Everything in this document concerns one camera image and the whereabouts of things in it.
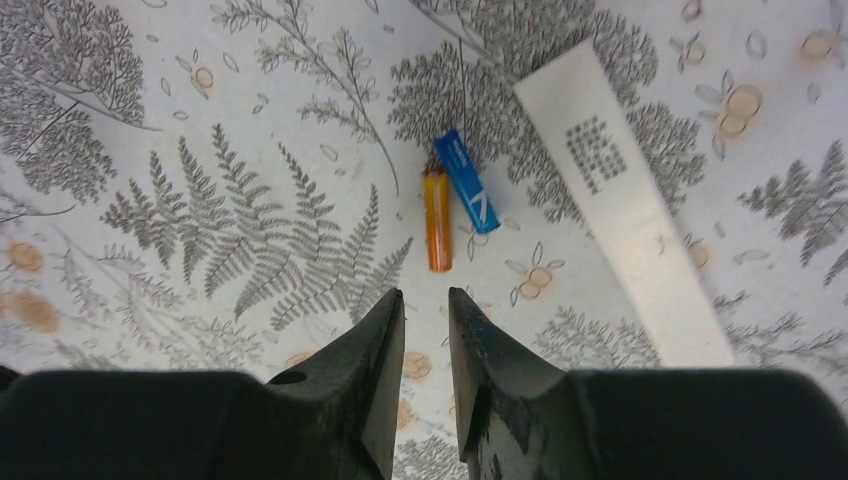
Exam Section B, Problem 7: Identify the blue battery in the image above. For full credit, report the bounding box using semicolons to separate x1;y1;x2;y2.
433;129;500;234

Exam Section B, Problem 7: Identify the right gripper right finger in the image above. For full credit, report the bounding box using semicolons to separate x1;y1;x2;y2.
448;287;847;479

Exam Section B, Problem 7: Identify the floral patterned table mat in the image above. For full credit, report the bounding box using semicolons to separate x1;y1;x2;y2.
1;1;847;479

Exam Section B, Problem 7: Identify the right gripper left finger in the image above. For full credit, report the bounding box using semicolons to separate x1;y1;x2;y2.
1;288;405;479

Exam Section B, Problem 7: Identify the orange battery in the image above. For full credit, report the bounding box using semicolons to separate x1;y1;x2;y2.
421;168;453;273

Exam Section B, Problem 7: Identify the white remote control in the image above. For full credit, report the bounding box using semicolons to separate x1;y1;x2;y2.
514;40;737;368

